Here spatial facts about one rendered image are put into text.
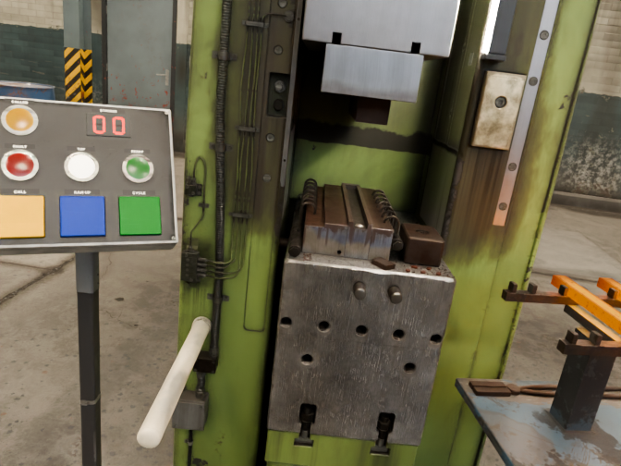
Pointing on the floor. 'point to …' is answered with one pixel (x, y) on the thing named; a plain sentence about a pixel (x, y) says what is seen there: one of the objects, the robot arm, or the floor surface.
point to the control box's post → (89, 354)
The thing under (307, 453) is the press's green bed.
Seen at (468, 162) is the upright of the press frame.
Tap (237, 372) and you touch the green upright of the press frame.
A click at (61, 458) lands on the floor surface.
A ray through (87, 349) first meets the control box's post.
